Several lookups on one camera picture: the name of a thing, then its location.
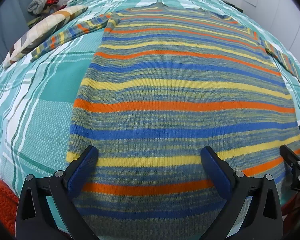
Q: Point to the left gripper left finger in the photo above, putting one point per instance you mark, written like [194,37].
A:
[34,219]

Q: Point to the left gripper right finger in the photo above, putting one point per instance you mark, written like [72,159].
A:
[263,219]

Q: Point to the striped knit sweater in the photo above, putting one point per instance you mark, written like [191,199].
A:
[163,83]

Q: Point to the pile of clothes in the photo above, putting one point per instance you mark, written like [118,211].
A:
[40,9]

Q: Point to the orange red garment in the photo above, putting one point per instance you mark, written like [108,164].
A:
[8,208]

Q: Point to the beige patchwork pillow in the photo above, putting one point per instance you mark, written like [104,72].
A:
[40,32]

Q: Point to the grey blue curtain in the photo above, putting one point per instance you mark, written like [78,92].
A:
[13,23]

